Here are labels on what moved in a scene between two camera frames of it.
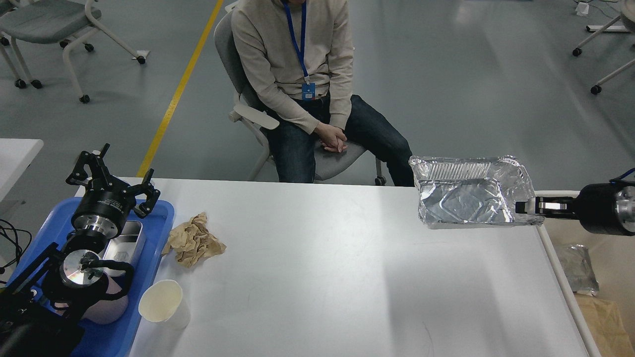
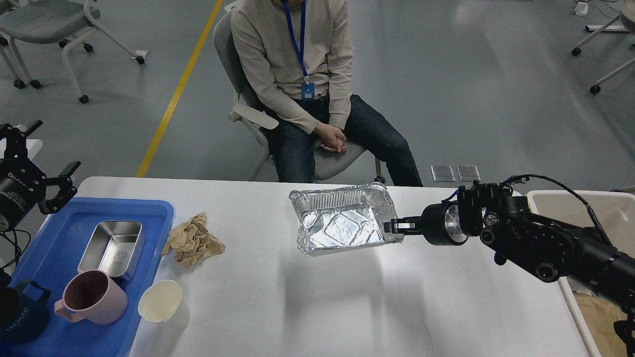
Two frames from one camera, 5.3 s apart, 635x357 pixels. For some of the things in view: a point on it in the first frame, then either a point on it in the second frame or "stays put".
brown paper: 192,242 stays put
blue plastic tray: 103,340 stays put
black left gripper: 102,211 to 22,185
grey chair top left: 38,21 stays put
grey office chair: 248,110 stays put
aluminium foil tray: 467,192 to 336,218
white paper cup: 163,302 stays put
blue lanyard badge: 308,89 stays put
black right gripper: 595,207 to 442,224
